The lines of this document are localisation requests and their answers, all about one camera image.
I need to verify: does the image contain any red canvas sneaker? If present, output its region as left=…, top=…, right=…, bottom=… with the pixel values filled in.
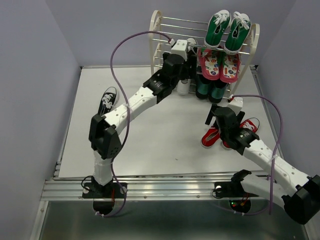
left=217, top=115, right=260, bottom=154
left=201, top=126, right=220, bottom=148

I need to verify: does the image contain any white sneaker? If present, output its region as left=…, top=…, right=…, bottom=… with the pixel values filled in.
left=176, top=79, right=192, bottom=96

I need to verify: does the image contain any black canvas sneaker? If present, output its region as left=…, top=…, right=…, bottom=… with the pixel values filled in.
left=98, top=86, right=119, bottom=116
left=187, top=37, right=198, bottom=78

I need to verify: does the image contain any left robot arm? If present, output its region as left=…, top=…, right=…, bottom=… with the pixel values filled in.
left=87, top=52, right=197, bottom=197

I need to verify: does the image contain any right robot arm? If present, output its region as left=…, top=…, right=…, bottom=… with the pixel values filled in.
left=206, top=104, right=320, bottom=225

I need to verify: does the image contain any left dark green shoe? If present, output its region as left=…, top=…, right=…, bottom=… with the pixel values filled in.
left=195, top=73, right=212, bottom=100

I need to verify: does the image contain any dark green shoe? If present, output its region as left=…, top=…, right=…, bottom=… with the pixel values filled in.
left=195, top=73, right=212, bottom=100
left=208, top=79, right=228, bottom=104

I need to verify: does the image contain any right dark green shoe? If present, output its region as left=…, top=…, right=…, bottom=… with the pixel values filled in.
left=208, top=79, right=228, bottom=104

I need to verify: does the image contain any cream metal shoe shelf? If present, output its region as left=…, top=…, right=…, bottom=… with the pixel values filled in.
left=148, top=10, right=260, bottom=99

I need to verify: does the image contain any left pink patterned slipper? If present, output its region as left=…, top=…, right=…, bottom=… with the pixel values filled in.
left=198, top=49, right=222, bottom=81

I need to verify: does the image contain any pink patterned slipper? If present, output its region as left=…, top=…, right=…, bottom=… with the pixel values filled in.
left=198, top=49, right=222, bottom=81
left=219, top=52, right=241, bottom=84

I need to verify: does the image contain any right pink patterned slipper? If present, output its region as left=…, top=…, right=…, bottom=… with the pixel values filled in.
left=219, top=52, right=241, bottom=84

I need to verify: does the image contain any left green canvas sneaker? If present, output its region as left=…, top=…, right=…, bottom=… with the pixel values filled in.
left=204, top=9, right=232, bottom=49

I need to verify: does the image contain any green canvas sneaker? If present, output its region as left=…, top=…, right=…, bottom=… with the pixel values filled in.
left=204, top=9, right=232, bottom=49
left=224, top=11, right=252, bottom=55

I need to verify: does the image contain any right green canvas sneaker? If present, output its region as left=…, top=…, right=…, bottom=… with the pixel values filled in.
left=224, top=11, right=252, bottom=55

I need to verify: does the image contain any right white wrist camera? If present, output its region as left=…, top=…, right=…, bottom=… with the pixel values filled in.
left=227, top=97, right=244, bottom=116

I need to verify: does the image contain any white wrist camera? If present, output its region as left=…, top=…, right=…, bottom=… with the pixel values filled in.
left=170, top=39, right=188, bottom=62
left=227, top=97, right=244, bottom=116

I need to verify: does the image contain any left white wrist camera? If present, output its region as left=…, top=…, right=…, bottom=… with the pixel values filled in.
left=170, top=39, right=188, bottom=62

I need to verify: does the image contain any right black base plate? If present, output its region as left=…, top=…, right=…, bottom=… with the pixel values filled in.
left=212, top=181, right=258, bottom=199

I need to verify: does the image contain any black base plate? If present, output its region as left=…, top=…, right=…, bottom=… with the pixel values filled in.
left=212, top=181, right=258, bottom=199
left=81, top=182, right=128, bottom=199

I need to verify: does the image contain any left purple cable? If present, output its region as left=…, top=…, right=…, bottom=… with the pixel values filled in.
left=96, top=30, right=176, bottom=218

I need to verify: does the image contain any aluminium mounting rail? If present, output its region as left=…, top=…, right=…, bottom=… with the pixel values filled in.
left=40, top=175, right=231, bottom=201

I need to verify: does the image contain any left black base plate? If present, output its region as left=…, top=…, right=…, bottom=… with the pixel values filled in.
left=81, top=182, right=128, bottom=199

